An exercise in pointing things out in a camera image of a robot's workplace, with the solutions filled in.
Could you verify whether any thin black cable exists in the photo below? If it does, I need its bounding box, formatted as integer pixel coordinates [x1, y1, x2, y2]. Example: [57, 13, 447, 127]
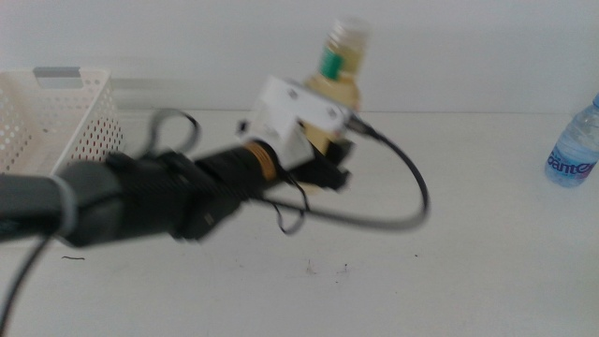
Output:
[259, 171, 311, 236]

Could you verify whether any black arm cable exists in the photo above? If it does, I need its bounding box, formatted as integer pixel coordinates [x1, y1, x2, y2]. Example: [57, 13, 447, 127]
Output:
[0, 236, 53, 334]

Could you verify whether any yellow tea bottle white cap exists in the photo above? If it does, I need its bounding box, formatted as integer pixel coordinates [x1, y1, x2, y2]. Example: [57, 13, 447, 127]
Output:
[299, 16, 372, 196]

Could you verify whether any white perforated plastic basket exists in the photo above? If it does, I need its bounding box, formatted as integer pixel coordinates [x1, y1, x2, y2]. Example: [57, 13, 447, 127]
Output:
[0, 66, 125, 178]

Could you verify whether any clear water bottle blue cap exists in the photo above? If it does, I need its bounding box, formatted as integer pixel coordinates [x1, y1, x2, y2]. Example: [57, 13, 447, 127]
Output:
[545, 95, 599, 189]

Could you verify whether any grey looped cable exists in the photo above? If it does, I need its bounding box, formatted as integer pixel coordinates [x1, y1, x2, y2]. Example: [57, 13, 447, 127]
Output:
[146, 108, 202, 159]

